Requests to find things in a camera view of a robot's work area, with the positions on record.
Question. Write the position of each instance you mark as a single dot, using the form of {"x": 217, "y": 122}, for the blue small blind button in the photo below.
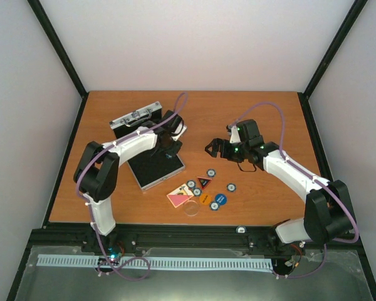
{"x": 220, "y": 199}

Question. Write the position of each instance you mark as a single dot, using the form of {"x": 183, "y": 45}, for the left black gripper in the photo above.
{"x": 175, "y": 151}

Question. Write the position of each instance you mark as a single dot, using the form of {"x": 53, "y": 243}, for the aluminium poker case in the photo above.
{"x": 141, "y": 132}

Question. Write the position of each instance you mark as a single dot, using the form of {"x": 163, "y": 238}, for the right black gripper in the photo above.
{"x": 217, "y": 142}

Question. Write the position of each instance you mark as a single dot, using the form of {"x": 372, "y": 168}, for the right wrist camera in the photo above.
{"x": 233, "y": 132}

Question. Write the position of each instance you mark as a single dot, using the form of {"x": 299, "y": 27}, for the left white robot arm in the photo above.
{"x": 96, "y": 179}

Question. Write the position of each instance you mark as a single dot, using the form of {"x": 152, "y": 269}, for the triangular all in button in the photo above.
{"x": 203, "y": 182}

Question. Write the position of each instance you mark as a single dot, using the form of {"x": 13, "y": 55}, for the clear round dealer button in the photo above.
{"x": 191, "y": 208}

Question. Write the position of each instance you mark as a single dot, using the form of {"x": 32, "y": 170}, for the orange big blind button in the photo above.
{"x": 205, "y": 199}

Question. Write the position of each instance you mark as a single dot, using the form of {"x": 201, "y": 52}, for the black aluminium frame rail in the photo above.
{"x": 136, "y": 238}

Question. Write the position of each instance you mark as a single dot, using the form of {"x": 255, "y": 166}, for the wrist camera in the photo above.
{"x": 233, "y": 132}
{"x": 182, "y": 130}

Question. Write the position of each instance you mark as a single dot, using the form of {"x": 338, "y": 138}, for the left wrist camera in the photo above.
{"x": 182, "y": 130}

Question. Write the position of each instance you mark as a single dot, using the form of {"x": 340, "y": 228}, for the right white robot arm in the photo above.
{"x": 327, "y": 203}

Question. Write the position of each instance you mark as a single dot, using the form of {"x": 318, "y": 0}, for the pink yellow card deck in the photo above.
{"x": 180, "y": 195}

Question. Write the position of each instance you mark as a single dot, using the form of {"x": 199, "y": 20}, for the light blue cable duct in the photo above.
{"x": 159, "y": 263}

